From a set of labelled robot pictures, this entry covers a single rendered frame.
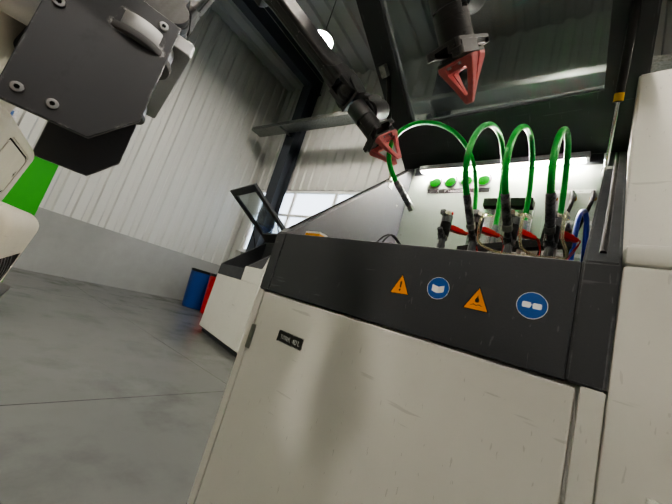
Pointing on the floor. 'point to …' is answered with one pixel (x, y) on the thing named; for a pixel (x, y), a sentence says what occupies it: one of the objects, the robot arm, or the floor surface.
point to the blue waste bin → (196, 289)
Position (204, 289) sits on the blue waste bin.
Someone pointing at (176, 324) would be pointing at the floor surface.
